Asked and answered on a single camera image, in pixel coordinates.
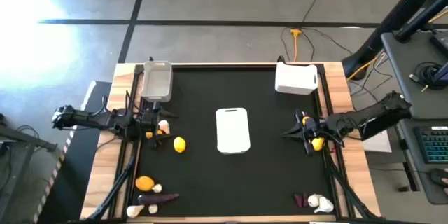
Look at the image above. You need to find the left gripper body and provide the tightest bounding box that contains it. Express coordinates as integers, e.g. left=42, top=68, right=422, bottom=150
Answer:
left=139, top=101, right=163, bottom=141

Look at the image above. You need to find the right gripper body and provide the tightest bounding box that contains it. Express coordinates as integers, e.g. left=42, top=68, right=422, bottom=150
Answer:
left=295, top=109, right=330, bottom=158

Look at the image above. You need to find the white plastic basket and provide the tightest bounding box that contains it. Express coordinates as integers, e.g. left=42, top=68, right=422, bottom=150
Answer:
left=274, top=61, right=319, bottom=96
left=215, top=107, right=251, bottom=155

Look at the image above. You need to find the grey plastic basket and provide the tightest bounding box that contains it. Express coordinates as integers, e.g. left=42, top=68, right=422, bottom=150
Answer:
left=139, top=60, right=174, bottom=103

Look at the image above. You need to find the black table mat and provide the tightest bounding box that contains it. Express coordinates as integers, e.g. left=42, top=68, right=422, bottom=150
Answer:
left=134, top=65, right=335, bottom=218

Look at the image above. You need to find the long purple eggplant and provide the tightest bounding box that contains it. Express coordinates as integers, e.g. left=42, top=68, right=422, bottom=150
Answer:
left=136, top=192, right=181, bottom=206

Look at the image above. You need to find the black desk leg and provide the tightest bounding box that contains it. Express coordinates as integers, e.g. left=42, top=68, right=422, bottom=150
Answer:
left=360, top=111, right=414, bottom=141

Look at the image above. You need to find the white paper sheet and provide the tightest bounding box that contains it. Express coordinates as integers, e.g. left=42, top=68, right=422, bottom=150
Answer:
left=360, top=129, right=393, bottom=153

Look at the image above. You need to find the black floor mat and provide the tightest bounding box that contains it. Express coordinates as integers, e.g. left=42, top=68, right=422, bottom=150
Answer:
left=33, top=80, right=113, bottom=224

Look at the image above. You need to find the grey desk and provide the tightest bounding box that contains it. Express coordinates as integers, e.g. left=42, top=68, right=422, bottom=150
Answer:
left=380, top=30, right=448, bottom=120
left=398, top=118, right=448, bottom=206

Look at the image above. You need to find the backlit keyboard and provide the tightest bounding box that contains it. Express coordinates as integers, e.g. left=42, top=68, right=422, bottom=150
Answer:
left=414, top=125, right=448, bottom=165

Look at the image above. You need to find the black metal stand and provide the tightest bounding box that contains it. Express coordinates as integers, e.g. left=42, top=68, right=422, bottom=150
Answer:
left=0, top=111, right=59, bottom=224

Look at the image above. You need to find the black computer mouse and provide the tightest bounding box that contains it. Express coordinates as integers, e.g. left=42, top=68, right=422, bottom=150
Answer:
left=429, top=167, right=448, bottom=188

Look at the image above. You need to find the black tower fan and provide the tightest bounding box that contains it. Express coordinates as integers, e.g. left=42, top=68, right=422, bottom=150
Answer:
left=341, top=0, right=448, bottom=80

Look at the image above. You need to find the black monitor pole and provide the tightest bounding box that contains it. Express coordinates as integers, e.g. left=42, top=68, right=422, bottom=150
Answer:
left=395, top=0, right=448, bottom=43

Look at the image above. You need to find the black frame brace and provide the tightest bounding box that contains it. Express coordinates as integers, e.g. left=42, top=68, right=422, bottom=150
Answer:
left=323, top=146, right=381, bottom=222
left=78, top=155, right=137, bottom=223

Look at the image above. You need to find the black floor cable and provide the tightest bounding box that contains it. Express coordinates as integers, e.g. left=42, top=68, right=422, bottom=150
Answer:
left=279, top=27, right=354, bottom=62
left=301, top=0, right=326, bottom=22

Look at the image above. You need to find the yellow extension cord plug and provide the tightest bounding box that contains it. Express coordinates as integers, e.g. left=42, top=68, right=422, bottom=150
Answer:
left=290, top=28, right=302, bottom=62

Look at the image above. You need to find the coiled black cable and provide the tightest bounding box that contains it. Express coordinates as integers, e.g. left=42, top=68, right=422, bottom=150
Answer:
left=409, top=61, right=445, bottom=92

